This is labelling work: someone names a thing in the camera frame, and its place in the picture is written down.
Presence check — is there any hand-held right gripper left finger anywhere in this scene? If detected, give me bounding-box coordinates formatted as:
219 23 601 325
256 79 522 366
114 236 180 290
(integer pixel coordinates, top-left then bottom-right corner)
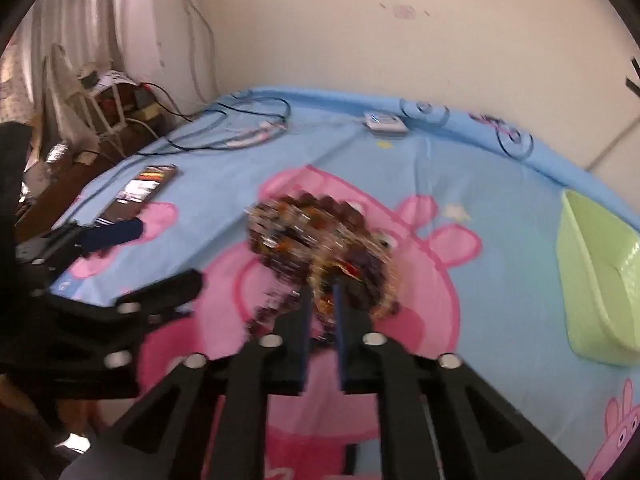
65 286 314 480

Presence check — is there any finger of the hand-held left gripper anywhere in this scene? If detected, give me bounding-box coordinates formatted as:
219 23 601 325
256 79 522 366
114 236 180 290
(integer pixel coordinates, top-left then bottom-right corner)
16 218 147 266
47 269 204 402

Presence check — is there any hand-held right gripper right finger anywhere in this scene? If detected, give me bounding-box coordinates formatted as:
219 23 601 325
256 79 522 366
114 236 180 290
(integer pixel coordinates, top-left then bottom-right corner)
333 283 584 480

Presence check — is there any dark purple bead bracelet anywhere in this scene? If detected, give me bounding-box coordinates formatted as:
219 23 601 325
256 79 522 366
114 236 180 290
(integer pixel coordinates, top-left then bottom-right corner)
244 194 402 323

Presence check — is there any green plastic basket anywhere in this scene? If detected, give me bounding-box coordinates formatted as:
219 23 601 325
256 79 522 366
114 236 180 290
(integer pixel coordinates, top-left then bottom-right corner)
556 187 640 369

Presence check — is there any black smartphone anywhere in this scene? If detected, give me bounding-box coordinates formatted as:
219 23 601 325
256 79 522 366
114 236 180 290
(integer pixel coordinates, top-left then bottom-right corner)
106 163 179 207

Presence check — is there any brown wooden side table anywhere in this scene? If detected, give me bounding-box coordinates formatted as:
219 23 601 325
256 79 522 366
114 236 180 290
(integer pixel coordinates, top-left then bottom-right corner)
14 84 168 243

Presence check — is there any blue cartoon printed blanket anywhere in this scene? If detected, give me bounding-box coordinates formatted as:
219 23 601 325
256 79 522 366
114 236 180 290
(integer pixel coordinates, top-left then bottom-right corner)
47 87 640 480

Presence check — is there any pink white power strip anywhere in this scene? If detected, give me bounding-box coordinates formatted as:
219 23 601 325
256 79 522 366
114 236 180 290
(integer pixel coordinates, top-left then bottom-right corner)
224 119 289 150

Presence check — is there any small white device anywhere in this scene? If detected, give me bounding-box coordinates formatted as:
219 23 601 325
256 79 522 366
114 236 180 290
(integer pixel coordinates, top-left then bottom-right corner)
362 110 409 136

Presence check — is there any white wire rack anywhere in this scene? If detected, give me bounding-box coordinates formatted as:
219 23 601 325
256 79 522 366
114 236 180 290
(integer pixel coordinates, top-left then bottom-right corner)
42 44 132 137

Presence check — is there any black cable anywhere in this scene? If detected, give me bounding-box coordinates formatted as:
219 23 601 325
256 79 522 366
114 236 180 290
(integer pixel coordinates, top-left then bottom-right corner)
137 82 292 153

